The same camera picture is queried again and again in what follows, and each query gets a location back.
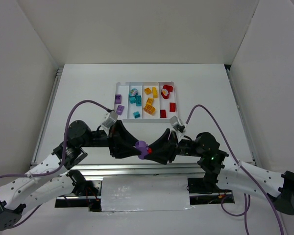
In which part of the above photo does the purple rounded lego brick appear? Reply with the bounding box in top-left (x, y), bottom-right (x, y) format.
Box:
top-left (135, 141), bottom-right (148, 160)

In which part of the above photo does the purple curved lego brick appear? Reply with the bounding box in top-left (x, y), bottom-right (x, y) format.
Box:
top-left (115, 105), bottom-right (124, 116)

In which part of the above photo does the purple square lego brick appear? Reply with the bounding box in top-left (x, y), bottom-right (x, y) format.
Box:
top-left (115, 94), bottom-right (122, 104)

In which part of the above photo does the yellow butterfly lego brick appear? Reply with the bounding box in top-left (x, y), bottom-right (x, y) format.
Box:
top-left (144, 104), bottom-right (156, 115)

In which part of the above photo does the red rectangular lego brick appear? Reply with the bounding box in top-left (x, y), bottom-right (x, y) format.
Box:
top-left (170, 102), bottom-right (176, 113)

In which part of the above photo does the yellow square lego brick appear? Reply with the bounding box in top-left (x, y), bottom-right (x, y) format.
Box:
top-left (144, 88), bottom-right (152, 95)

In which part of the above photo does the red curved lego brick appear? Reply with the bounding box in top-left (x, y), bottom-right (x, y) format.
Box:
top-left (163, 85), bottom-right (173, 93)

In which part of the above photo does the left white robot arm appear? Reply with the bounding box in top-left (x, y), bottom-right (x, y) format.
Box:
top-left (0, 120), bottom-right (141, 231)

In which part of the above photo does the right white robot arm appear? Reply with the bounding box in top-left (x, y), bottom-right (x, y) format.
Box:
top-left (144, 130), bottom-right (294, 215)

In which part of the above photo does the white divided sorting tray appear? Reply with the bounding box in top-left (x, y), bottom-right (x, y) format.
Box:
top-left (114, 82), bottom-right (178, 123)

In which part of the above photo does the white foam board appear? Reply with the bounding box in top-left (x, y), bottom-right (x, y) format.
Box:
top-left (101, 176), bottom-right (191, 212)

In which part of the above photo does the aluminium frame rail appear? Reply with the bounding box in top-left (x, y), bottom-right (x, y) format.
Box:
top-left (72, 163), bottom-right (205, 178)

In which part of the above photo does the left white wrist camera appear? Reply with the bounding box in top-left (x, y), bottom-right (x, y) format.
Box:
top-left (100, 110), bottom-right (118, 129)

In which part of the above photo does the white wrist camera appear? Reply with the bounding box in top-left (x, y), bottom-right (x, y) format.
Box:
top-left (100, 110), bottom-right (118, 129)
top-left (170, 116), bottom-right (187, 141)

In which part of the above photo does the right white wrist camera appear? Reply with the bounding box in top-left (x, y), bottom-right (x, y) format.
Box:
top-left (170, 116), bottom-right (187, 141)

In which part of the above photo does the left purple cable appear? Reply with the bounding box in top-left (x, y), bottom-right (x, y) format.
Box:
top-left (0, 99), bottom-right (111, 232)

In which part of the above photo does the purple cable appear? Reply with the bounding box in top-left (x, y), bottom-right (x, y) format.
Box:
top-left (186, 104), bottom-right (285, 235)
top-left (0, 99), bottom-right (111, 232)

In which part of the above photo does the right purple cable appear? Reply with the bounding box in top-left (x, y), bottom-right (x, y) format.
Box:
top-left (186, 104), bottom-right (285, 235)

